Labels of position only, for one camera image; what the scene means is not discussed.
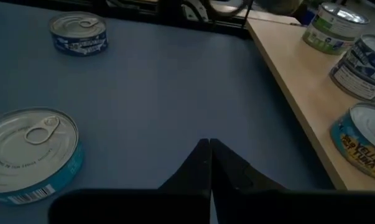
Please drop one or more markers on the green label tuna can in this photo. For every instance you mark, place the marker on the green label tuna can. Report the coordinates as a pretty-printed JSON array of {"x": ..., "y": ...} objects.
[
  {"x": 342, "y": 14},
  {"x": 324, "y": 46}
]

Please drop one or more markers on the dark blue label tuna can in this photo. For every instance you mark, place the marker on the dark blue label tuna can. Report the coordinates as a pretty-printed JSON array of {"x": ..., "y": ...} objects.
[
  {"x": 352, "y": 84},
  {"x": 75, "y": 26},
  {"x": 370, "y": 62}
]

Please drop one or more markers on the wooden shelf black metal frame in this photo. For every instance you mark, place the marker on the wooden shelf black metal frame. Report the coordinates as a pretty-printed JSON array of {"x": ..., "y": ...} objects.
[{"x": 299, "y": 77}]

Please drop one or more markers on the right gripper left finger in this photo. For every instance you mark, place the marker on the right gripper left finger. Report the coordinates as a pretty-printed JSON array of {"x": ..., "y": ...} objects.
[{"x": 196, "y": 171}]

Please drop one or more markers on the blue table mat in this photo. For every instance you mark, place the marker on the blue table mat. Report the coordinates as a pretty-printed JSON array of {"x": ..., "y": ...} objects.
[{"x": 159, "y": 93}]

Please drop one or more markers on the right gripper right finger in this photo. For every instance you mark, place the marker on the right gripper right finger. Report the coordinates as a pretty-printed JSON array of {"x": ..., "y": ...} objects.
[{"x": 230, "y": 171}]

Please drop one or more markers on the white angled bracket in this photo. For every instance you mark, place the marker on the white angled bracket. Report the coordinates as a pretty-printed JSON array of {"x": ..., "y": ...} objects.
[{"x": 193, "y": 11}]

